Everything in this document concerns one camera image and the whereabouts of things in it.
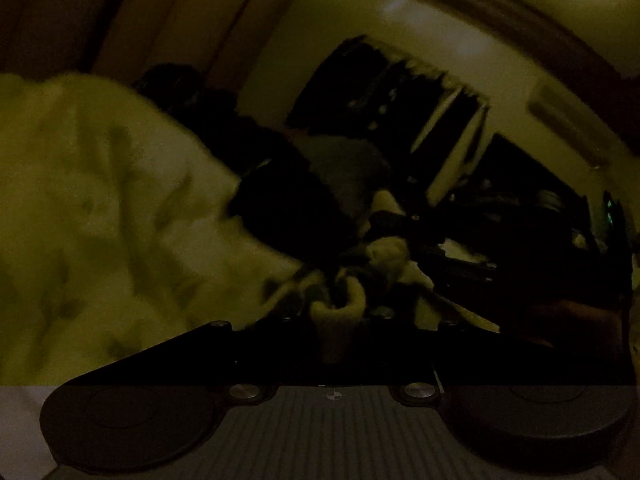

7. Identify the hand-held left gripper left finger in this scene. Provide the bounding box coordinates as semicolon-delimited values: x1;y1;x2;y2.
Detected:
59;310;313;406

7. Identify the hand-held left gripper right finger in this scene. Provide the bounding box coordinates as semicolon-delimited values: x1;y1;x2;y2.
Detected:
367;307;556;407

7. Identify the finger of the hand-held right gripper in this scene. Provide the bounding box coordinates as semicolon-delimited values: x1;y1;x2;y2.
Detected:
370;207;453;241
420;242;501;293

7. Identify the person's right forearm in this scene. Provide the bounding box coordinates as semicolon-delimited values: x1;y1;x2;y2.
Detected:
515;297;626;351

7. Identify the grey cloth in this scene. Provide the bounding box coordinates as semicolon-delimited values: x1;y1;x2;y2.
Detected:
292;132;393;221

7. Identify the white framed dark cabinet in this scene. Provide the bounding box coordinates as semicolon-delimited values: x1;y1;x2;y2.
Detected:
285;34;493;206

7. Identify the dark cloth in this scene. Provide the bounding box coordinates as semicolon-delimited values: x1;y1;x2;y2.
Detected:
132;62;373;266

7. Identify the white blanket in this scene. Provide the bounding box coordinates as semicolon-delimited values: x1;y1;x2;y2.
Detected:
0;72;311;386

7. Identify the wall air conditioner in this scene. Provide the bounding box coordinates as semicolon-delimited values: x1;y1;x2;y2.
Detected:
526;82;618;168

